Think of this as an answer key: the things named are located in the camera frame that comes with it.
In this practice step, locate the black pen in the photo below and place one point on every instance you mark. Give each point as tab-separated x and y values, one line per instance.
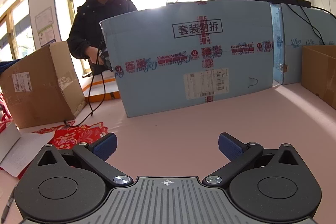
9	203

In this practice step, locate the open brown cardboard box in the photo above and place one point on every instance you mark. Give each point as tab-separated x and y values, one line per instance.
320	74

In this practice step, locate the blue cloth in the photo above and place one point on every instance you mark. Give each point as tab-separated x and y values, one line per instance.
8	66

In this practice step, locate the wall poster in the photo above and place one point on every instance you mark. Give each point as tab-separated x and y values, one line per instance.
46	27

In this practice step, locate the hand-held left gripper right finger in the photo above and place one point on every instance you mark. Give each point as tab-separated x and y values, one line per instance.
231	146

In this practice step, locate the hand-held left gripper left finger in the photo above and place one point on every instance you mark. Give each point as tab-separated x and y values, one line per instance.
105	145

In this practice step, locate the long blue cardboard box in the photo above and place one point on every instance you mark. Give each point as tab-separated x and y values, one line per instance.
294	61

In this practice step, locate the closed brown cardboard box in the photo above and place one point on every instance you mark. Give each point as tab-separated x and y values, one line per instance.
39	98

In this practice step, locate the white paper sheet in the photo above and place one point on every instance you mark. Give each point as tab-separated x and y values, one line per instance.
18	150

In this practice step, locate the large blue cardboard box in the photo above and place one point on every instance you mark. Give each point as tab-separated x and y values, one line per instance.
157	87

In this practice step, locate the orange white flat box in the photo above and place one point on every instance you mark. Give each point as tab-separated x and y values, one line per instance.
99	87

